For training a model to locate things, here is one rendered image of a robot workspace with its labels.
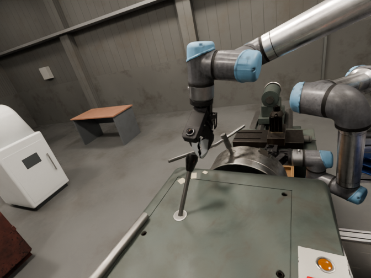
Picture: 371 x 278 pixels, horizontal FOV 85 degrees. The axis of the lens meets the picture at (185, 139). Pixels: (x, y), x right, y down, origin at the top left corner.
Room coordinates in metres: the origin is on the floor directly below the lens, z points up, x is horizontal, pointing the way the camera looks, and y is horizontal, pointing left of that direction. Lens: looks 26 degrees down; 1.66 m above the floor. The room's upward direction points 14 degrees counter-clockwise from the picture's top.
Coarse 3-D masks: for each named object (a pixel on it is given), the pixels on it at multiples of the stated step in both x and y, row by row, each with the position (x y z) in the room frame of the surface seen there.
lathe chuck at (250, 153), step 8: (224, 152) 0.71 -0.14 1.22; (240, 152) 0.65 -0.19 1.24; (248, 152) 0.64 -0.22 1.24; (256, 152) 0.64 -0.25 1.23; (216, 160) 0.70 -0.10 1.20; (256, 160) 0.59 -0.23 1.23; (264, 160) 0.60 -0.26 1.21; (272, 160) 0.61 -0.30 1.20; (272, 168) 0.57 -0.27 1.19; (280, 168) 0.59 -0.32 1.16
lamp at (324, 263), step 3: (318, 261) 0.21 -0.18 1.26; (321, 261) 0.21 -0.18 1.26; (324, 261) 0.21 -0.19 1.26; (327, 261) 0.21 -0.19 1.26; (321, 264) 0.20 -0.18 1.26; (324, 264) 0.20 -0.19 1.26; (327, 264) 0.20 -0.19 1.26; (330, 264) 0.20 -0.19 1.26; (321, 267) 0.20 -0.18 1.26; (324, 267) 0.20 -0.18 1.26; (327, 267) 0.20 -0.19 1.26; (330, 267) 0.20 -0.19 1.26
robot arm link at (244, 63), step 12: (240, 48) 0.55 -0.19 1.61; (252, 48) 0.57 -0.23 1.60; (216, 60) 0.52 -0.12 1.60; (228, 60) 0.50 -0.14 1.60; (240, 60) 0.49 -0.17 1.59; (252, 60) 0.47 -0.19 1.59; (216, 72) 0.52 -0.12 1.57; (228, 72) 0.50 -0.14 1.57; (240, 72) 0.48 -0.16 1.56; (252, 72) 0.47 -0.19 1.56
